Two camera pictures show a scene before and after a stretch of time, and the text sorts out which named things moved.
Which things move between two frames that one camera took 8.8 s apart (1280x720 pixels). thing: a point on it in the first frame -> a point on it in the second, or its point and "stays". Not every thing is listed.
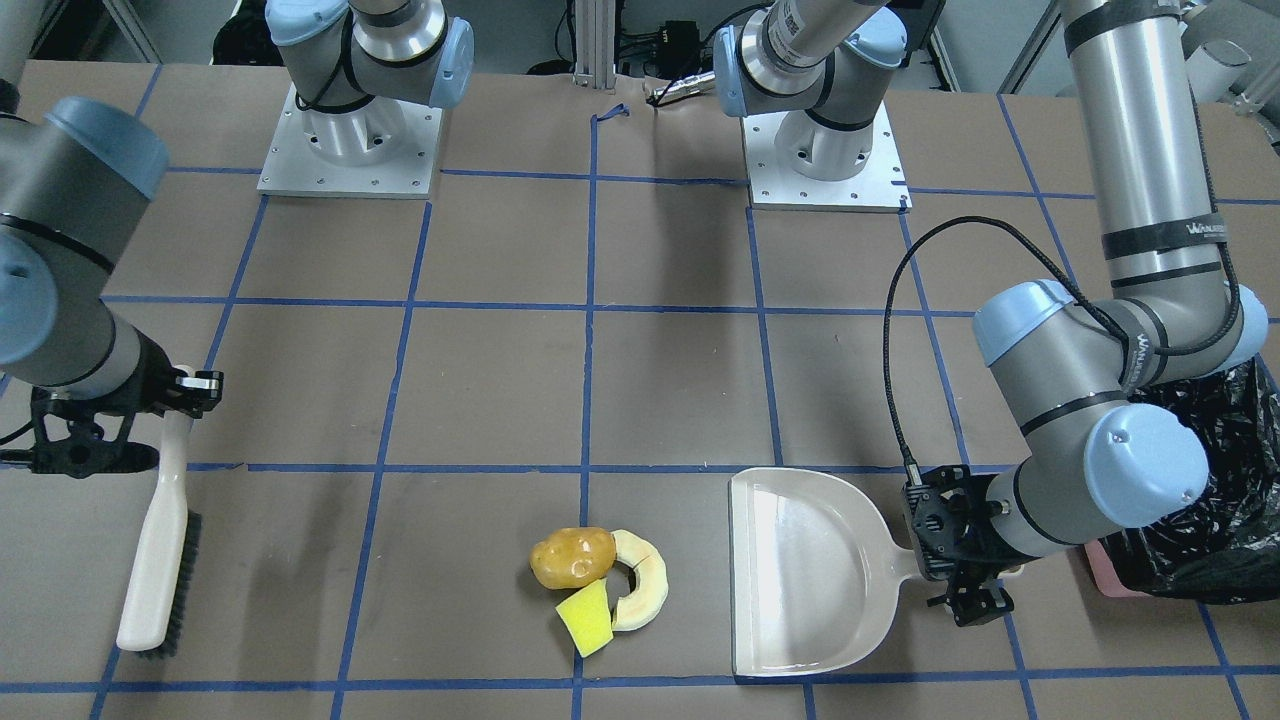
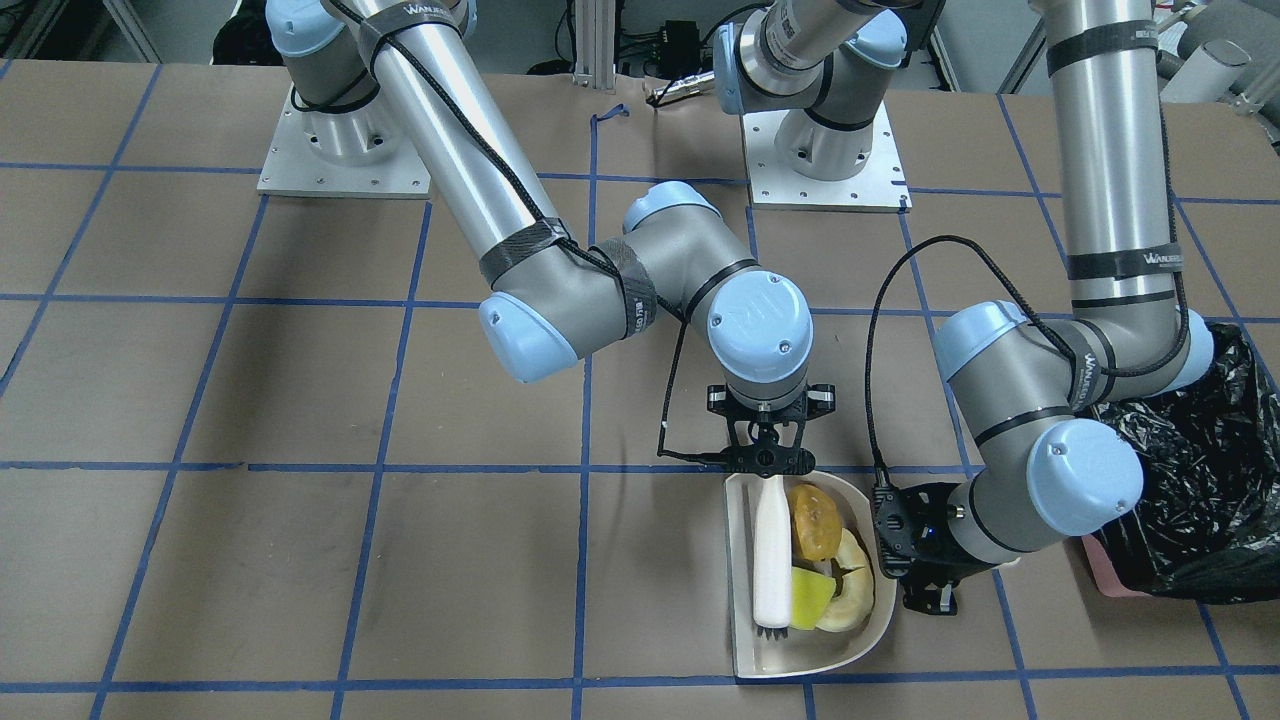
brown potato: x=568 y=558 -> x=816 y=521
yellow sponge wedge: x=588 y=617 -> x=810 y=593
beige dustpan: x=814 y=575 stays
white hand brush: x=162 y=579 -> x=772 y=590
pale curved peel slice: x=640 y=608 -> x=853 y=606
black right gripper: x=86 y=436 -> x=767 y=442
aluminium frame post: x=595 y=44 stays
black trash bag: x=1225 y=548 stays
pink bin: x=1109 y=581 stays
